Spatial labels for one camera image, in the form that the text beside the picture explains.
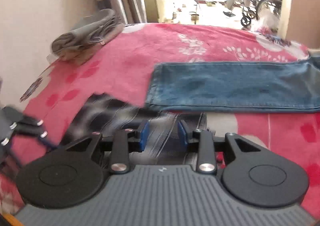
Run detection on black white plaid garment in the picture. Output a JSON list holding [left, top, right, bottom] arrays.
[[61, 94, 207, 166]]

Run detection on folding table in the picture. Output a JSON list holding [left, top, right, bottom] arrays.
[[156, 0, 199, 24]]

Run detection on dark blue jeans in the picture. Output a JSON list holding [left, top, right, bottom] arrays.
[[145, 54, 319, 113]]

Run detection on folded grey blanket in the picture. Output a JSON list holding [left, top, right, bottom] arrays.
[[51, 9, 125, 58]]

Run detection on black wheelchair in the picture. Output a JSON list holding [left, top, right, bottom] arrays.
[[223, 0, 282, 28]]

